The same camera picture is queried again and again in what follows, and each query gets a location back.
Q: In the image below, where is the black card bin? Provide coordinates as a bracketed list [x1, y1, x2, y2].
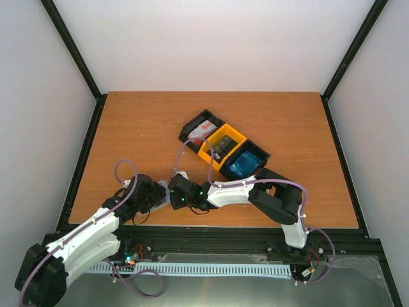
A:
[219, 139, 270, 180]
[178, 109, 225, 143]

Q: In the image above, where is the yellow card bin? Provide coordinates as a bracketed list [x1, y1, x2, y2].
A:
[207, 123, 247, 171]

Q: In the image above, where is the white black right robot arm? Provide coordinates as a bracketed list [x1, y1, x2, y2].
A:
[168, 168, 309, 249]

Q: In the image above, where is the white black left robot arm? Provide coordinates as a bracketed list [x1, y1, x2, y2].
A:
[15, 175, 166, 306]

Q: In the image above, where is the black card stack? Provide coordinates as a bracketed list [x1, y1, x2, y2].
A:
[212, 135, 237, 162]

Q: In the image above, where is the red white card stack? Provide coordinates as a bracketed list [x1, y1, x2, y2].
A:
[187, 120, 217, 142]

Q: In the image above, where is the blue card stack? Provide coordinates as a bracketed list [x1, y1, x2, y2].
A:
[228, 150, 261, 179]

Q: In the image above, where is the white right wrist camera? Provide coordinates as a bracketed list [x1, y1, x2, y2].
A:
[173, 170, 189, 180]

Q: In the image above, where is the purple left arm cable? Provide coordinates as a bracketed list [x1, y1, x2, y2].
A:
[17, 158, 139, 306]

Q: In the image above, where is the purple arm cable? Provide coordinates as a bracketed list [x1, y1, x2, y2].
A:
[173, 138, 336, 285]
[17, 158, 139, 306]

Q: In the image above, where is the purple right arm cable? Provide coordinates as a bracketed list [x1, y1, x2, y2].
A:
[173, 138, 336, 285]

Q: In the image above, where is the left electronics board with wires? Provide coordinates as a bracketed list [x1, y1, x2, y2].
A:
[123, 243, 144, 265]

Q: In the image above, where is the light blue slotted cable duct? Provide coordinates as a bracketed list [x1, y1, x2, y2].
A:
[89, 259, 293, 278]

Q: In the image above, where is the right connector with wires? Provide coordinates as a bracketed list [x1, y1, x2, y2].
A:
[301, 249, 320, 280]

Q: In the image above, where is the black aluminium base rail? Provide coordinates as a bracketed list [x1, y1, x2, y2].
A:
[38, 223, 384, 266]

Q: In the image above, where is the metal base plate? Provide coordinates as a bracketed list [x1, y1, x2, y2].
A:
[58, 255, 400, 306]

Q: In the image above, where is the black left frame post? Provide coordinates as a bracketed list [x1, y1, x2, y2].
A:
[40, 0, 103, 96]

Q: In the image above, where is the black frame post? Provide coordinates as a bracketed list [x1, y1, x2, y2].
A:
[323, 0, 390, 95]
[40, 0, 103, 96]

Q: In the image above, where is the black right frame post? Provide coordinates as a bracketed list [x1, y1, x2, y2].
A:
[323, 0, 390, 95]

